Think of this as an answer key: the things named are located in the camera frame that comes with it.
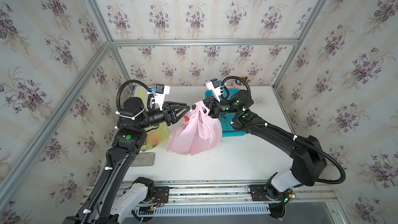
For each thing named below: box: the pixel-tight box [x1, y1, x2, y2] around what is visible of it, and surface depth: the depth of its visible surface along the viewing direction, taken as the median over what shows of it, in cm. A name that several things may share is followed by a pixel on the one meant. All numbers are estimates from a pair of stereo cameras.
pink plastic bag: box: [165, 100, 222, 156], surface depth 62 cm
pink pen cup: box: [232, 79, 248, 91], surface depth 110 cm
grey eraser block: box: [130, 152, 155, 167], surface depth 83 cm
